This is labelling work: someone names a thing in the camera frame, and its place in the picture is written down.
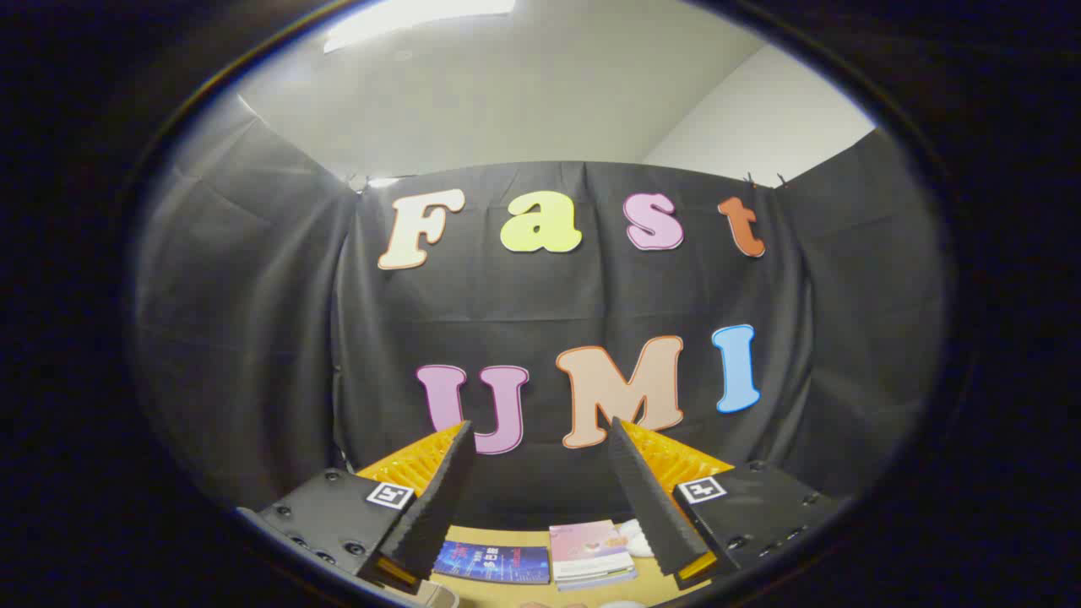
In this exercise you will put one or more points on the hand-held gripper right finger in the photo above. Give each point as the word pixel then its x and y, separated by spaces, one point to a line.
pixel 650 507

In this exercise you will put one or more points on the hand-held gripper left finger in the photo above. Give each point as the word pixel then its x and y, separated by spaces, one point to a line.
pixel 431 507

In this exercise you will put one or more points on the white crumpled cloth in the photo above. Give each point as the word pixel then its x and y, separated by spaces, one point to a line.
pixel 638 539

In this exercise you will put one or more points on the pink cover book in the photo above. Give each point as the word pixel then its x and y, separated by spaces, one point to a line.
pixel 587 545

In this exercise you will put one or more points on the dark blue book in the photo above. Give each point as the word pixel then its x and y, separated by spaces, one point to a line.
pixel 494 561

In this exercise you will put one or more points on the pale blue book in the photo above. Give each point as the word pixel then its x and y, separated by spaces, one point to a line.
pixel 600 581

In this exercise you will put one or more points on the ceiling light panel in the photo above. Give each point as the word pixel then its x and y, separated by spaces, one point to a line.
pixel 405 17

